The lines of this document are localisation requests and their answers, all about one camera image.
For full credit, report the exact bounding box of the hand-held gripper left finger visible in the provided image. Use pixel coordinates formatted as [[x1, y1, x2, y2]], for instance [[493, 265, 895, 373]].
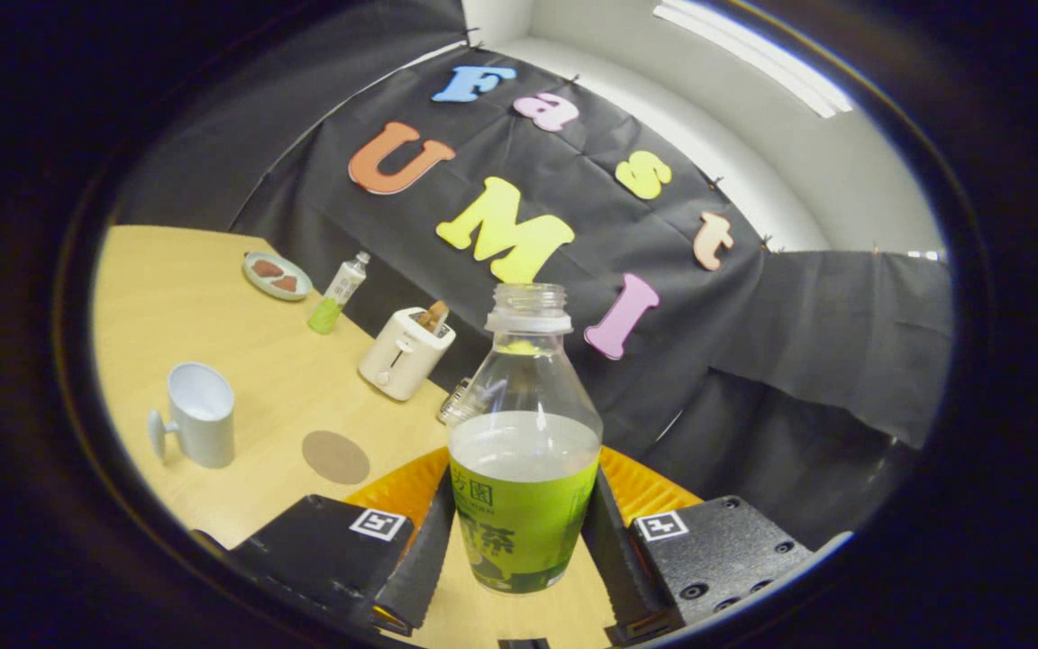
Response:
[[190, 446, 457, 636]]

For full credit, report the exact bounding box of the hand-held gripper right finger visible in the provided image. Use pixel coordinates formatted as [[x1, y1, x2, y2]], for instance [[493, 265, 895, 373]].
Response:
[[578, 446, 819, 645]]

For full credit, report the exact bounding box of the clear green-label juice bottle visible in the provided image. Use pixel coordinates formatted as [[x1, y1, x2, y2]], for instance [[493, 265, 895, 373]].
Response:
[[447, 282, 604, 594]]

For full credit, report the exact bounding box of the round brown coaster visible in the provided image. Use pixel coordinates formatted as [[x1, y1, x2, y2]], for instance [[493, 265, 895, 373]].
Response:
[[302, 430, 371, 485]]

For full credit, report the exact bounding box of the white cup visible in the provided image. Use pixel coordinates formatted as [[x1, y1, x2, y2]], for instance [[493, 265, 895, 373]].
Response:
[[147, 361, 236, 470]]

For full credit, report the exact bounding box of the slim white-green drink bottle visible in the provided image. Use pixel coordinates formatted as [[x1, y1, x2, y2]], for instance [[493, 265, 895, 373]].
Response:
[[307, 251, 371, 335]]

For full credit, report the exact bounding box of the white toaster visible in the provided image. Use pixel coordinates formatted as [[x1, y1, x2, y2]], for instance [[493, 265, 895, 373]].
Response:
[[358, 306, 457, 402]]

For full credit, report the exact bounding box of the black backdrop cloth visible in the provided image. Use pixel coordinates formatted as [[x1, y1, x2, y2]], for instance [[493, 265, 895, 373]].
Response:
[[114, 0, 957, 551]]

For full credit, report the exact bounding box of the wooden table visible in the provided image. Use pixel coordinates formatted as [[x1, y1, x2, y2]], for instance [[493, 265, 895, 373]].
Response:
[[91, 224, 619, 649]]

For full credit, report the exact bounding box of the pale green plate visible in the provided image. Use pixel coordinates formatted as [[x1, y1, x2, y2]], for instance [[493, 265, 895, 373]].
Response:
[[242, 251, 314, 301]]

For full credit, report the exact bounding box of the ceiling light panel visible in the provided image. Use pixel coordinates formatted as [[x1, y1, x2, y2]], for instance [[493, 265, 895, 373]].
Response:
[[652, 0, 853, 120]]

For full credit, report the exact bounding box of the metal wire holder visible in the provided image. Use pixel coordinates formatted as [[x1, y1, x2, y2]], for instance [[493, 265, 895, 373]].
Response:
[[436, 377, 484, 426]]

